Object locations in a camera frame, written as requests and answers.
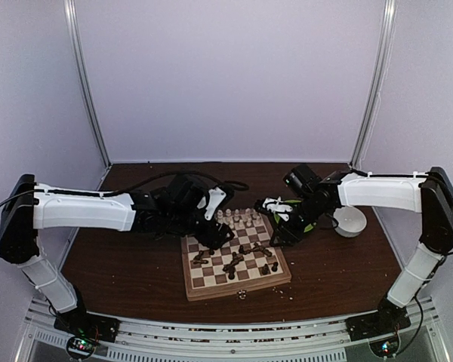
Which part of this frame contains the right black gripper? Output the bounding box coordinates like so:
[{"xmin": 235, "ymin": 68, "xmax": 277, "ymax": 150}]
[{"xmin": 270, "ymin": 196, "xmax": 328, "ymax": 247}]

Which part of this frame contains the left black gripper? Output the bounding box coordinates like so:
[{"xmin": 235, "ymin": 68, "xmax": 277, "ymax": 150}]
[{"xmin": 167, "ymin": 209, "xmax": 235, "ymax": 250}]

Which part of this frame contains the wooden chess board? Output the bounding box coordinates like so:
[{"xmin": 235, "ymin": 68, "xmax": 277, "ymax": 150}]
[{"xmin": 181, "ymin": 209, "xmax": 291, "ymax": 302}]

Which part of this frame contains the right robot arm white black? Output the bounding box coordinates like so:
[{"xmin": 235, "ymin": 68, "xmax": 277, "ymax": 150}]
[{"xmin": 259, "ymin": 164, "xmax": 453, "ymax": 333}]

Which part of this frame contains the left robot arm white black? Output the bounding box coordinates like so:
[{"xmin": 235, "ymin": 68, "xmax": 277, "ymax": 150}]
[{"xmin": 0, "ymin": 171, "xmax": 236, "ymax": 335}]

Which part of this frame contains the white chess pieces row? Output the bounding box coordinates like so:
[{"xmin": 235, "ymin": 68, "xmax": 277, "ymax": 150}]
[{"xmin": 215, "ymin": 208, "xmax": 262, "ymax": 229}]

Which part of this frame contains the dark queen chess piece lying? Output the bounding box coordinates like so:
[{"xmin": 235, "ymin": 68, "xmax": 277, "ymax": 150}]
[{"xmin": 191, "ymin": 250, "xmax": 208, "ymax": 265}]

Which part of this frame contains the green plate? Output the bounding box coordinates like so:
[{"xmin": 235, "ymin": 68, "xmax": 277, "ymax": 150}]
[{"xmin": 273, "ymin": 200, "xmax": 316, "ymax": 233}]

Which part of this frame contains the white bowl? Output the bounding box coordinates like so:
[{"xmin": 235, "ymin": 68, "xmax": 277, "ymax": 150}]
[{"xmin": 333, "ymin": 207, "xmax": 367, "ymax": 238}]

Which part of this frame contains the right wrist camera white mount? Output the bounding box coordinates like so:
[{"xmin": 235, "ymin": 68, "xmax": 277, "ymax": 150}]
[{"xmin": 254, "ymin": 198, "xmax": 293, "ymax": 222}]

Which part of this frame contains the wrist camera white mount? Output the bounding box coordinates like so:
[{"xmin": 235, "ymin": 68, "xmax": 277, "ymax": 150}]
[
  {"xmin": 197, "ymin": 186, "xmax": 227, "ymax": 221},
  {"xmin": 254, "ymin": 198, "xmax": 293, "ymax": 222}
]

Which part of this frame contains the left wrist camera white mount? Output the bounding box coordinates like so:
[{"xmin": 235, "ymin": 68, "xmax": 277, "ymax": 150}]
[{"xmin": 197, "ymin": 186, "xmax": 227, "ymax": 221}]

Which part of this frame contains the front aluminium rail base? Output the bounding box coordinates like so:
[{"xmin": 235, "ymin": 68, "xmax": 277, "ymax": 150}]
[{"xmin": 12, "ymin": 298, "xmax": 453, "ymax": 361}]

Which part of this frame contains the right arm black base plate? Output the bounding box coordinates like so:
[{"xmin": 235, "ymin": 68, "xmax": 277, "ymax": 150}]
[{"xmin": 345, "ymin": 312, "xmax": 411, "ymax": 342}]

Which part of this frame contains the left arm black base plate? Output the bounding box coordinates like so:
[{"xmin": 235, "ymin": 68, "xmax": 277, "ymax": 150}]
[{"xmin": 54, "ymin": 313, "xmax": 120, "ymax": 342}]

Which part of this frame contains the right aluminium frame post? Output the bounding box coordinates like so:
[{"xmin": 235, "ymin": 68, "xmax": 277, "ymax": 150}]
[{"xmin": 350, "ymin": 0, "xmax": 398, "ymax": 168}]

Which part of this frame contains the aluminium frame post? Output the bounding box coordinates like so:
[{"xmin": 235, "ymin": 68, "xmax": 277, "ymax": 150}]
[
  {"xmin": 63, "ymin": 0, "xmax": 112, "ymax": 168},
  {"xmin": 350, "ymin": 0, "xmax": 398, "ymax": 168}
]

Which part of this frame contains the left aluminium frame post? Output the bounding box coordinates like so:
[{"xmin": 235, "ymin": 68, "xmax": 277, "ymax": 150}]
[{"xmin": 63, "ymin": 0, "xmax": 112, "ymax": 168}]

